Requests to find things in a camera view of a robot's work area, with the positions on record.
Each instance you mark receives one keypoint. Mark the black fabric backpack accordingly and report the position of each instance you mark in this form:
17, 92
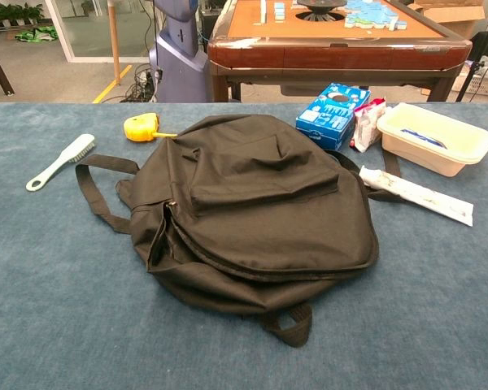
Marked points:
248, 203

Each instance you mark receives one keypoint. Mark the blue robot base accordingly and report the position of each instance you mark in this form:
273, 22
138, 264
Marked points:
179, 61

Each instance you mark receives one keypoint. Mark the blue cookie box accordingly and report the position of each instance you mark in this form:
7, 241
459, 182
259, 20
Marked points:
329, 118

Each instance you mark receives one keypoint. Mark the yellow tape measure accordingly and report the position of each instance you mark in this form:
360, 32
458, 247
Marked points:
140, 128

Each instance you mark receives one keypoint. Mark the pink white snack packet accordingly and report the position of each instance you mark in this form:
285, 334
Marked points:
366, 126

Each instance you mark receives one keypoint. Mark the brown mahjong table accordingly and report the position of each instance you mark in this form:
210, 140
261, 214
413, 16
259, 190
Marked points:
329, 53

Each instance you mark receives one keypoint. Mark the cream plastic container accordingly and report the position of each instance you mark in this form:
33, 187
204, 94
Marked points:
415, 157

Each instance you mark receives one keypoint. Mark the mint green brush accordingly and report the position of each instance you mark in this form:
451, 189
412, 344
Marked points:
71, 152

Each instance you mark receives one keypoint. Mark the white toothpaste box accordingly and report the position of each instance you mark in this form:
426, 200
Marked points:
423, 195

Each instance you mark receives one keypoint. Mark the blue packet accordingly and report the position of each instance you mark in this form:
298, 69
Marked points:
423, 137

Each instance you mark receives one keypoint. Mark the wooden pole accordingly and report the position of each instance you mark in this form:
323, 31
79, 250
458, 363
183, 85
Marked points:
114, 40

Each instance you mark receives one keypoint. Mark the black mahjong table hub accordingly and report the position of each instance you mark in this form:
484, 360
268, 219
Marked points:
321, 6

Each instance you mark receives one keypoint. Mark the blue table cover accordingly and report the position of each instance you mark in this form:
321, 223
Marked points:
44, 284

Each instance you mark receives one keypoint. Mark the blue mahjong tile pile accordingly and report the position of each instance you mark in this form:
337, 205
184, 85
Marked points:
370, 14

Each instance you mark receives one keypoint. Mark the green cloth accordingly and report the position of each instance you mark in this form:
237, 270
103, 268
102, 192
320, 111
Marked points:
36, 34

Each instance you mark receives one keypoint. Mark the black tripod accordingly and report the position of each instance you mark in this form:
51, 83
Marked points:
474, 67

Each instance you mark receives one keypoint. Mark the cardboard box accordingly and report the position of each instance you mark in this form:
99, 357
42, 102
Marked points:
451, 16

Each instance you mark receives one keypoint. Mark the potted green plants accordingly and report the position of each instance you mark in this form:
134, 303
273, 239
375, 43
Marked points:
12, 14

